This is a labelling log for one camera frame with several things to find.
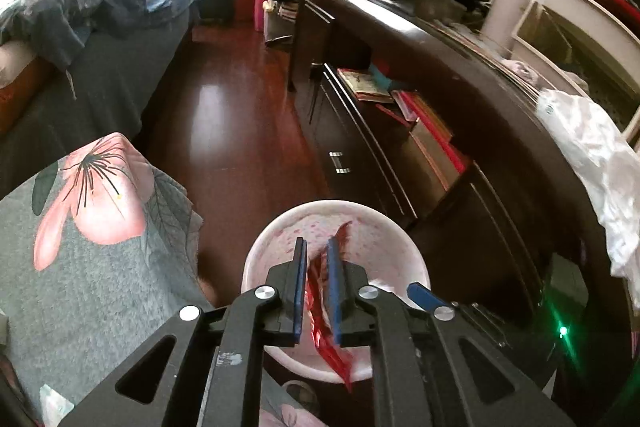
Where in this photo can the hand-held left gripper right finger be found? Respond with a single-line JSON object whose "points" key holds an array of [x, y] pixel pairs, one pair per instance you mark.
{"points": [[334, 292]]}

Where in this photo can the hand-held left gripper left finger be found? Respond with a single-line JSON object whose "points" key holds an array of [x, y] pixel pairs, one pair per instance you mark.
{"points": [[299, 292]]}

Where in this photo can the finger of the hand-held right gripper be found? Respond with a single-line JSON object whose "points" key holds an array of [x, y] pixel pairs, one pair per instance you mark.
{"points": [[424, 296]]}

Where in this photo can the red plastic wrapper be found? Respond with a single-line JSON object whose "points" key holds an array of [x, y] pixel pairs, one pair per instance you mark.
{"points": [[318, 307]]}

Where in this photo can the pink speckled plastic bin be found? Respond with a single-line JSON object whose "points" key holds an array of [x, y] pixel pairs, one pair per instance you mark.
{"points": [[380, 237]]}

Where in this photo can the white plastic bag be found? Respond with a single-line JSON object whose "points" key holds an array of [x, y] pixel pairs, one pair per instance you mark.
{"points": [[595, 157]]}

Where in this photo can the row of red books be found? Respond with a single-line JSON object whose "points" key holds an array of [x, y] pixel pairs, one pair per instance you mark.
{"points": [[432, 132]]}

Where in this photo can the dark wooden cabinet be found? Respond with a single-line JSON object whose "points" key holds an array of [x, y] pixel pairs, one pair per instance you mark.
{"points": [[480, 107]]}

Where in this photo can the illustrated cover book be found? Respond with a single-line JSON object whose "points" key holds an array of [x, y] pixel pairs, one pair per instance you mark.
{"points": [[362, 84]]}

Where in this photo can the teal book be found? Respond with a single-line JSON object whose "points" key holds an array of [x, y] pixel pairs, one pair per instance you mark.
{"points": [[387, 74]]}

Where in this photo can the grey floral blanket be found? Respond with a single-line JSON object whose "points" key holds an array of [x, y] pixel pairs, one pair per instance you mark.
{"points": [[75, 267]]}

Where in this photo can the stack of magazines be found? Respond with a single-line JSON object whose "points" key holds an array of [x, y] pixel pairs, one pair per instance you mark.
{"points": [[480, 47]]}

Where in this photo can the white crumpled paper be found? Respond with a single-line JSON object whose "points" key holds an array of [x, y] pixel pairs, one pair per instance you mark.
{"points": [[56, 406]]}

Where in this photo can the pink container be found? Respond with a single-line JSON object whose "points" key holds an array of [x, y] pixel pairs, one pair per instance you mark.
{"points": [[260, 12]]}

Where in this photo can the pile of clothes and bedding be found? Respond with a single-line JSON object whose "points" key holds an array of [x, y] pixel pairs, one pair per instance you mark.
{"points": [[110, 72]]}

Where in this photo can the white board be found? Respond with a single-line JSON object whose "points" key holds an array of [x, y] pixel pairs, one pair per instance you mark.
{"points": [[505, 17]]}

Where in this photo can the white framed wardrobe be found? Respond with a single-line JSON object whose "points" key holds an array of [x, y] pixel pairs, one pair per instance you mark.
{"points": [[585, 27]]}

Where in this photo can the red box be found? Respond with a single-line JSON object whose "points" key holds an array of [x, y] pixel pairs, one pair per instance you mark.
{"points": [[245, 2]]}

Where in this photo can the orange red pillow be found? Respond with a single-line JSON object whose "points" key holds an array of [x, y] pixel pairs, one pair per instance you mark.
{"points": [[20, 94]]}

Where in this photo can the blue patterned duvet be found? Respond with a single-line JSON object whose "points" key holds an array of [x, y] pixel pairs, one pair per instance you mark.
{"points": [[60, 14]]}

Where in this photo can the pale pink pillow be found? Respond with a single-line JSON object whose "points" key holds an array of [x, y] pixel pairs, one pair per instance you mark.
{"points": [[12, 62]]}

